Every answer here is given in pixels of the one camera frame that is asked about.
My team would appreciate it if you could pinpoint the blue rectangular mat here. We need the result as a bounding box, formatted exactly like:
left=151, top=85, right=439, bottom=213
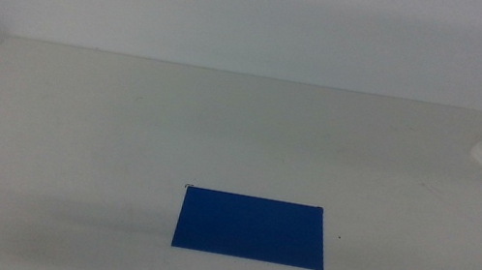
left=170, top=183, right=335, bottom=270

